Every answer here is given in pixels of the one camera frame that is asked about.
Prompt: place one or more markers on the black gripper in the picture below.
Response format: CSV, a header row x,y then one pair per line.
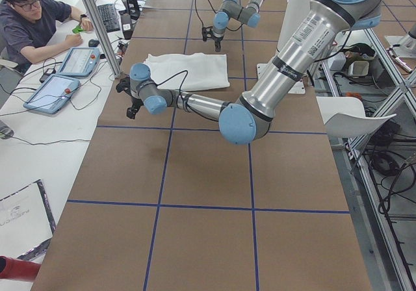
x,y
217,39
134,102

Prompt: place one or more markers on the white long-sleeve printed shirt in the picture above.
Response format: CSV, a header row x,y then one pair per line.
x,y
190,73

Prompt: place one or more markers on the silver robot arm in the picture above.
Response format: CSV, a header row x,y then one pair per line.
x,y
231,9
250,116

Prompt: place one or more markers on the upper blue teach pendant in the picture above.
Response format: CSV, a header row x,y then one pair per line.
x,y
79,62

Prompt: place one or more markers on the blue teach pendant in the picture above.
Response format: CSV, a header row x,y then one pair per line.
x,y
79,62
53,94

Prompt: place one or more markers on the black computer mouse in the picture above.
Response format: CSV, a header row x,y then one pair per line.
x,y
93,43

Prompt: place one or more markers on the lower blue teach pendant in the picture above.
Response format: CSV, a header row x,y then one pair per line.
x,y
53,94

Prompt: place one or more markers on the black power adapter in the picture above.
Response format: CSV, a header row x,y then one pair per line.
x,y
46,74

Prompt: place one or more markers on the green plastic tool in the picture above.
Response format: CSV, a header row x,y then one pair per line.
x,y
78,29

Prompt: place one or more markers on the black keyboard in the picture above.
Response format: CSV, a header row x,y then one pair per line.
x,y
109,17

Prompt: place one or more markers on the seated person dark shirt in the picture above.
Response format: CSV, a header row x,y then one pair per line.
x,y
28,25

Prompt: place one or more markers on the white plastic bag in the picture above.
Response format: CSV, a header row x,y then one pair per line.
x,y
27,222

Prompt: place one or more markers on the red cylinder object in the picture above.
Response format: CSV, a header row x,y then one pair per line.
x,y
19,270

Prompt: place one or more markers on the aluminium frame post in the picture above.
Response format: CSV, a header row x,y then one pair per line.
x,y
102,35

